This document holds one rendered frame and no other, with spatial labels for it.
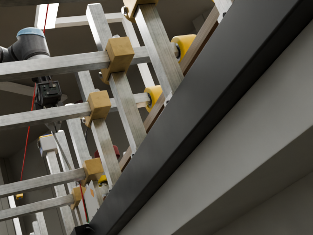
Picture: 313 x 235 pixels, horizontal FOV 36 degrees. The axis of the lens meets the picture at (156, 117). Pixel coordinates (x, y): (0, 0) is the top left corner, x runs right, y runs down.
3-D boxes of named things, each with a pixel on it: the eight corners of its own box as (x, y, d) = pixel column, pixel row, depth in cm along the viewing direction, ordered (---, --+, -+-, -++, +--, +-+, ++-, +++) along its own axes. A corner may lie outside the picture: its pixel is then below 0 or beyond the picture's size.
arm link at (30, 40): (29, 44, 171) (48, 29, 167) (37, 73, 167) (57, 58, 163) (9, 36, 164) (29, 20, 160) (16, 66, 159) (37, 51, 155)
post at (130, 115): (146, 176, 104) (86, 2, 122) (141, 181, 107) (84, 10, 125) (160, 172, 106) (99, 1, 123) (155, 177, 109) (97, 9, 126)
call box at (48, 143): (43, 152, 205) (38, 136, 208) (41, 158, 211) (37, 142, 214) (59, 149, 208) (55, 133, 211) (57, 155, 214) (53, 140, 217)
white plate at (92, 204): (99, 211, 141) (90, 180, 145) (85, 233, 163) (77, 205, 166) (101, 211, 141) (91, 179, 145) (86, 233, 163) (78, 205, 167)
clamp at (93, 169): (88, 175, 146) (84, 160, 148) (81, 189, 158) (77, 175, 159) (105, 171, 148) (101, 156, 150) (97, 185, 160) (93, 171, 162)
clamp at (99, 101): (92, 108, 128) (87, 92, 130) (84, 130, 140) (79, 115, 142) (113, 105, 131) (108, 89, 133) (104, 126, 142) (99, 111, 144)
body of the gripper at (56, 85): (39, 99, 149) (30, 67, 153) (37, 112, 156) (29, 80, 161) (63, 96, 152) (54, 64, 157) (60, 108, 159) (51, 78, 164)
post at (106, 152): (121, 212, 125) (73, 59, 142) (118, 216, 128) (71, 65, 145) (133, 209, 127) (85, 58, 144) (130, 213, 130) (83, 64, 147)
